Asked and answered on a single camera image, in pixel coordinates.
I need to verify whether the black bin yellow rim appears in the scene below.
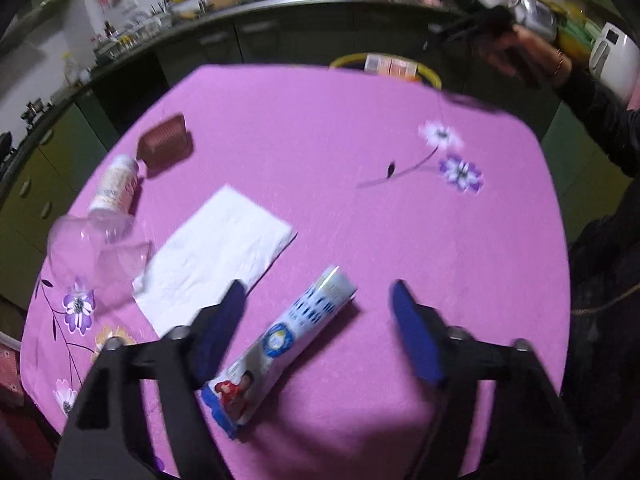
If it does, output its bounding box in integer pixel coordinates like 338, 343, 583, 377
329, 52, 442, 90

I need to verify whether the pink floral tablecloth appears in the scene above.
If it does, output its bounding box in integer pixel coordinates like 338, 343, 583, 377
19, 62, 573, 480

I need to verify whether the person right hand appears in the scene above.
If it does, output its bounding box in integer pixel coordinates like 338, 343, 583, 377
477, 24, 573, 86

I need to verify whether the white dish rack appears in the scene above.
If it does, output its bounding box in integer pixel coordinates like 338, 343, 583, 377
93, 13, 172, 60

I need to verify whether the cooking oil bottle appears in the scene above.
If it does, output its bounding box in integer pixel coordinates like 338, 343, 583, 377
62, 52, 80, 87

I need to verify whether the clear plastic cup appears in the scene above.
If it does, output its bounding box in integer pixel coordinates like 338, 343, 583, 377
47, 210, 153, 292

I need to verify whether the white paper napkin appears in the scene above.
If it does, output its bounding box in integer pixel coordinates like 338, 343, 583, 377
134, 185, 295, 337

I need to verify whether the white pill bottle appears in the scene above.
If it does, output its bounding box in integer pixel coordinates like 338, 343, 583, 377
88, 155, 139, 214

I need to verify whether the brown plastic tray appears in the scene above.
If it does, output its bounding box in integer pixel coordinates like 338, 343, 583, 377
136, 114, 192, 171

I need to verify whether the red white milk carton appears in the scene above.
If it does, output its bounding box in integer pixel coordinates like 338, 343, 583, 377
364, 53, 419, 80

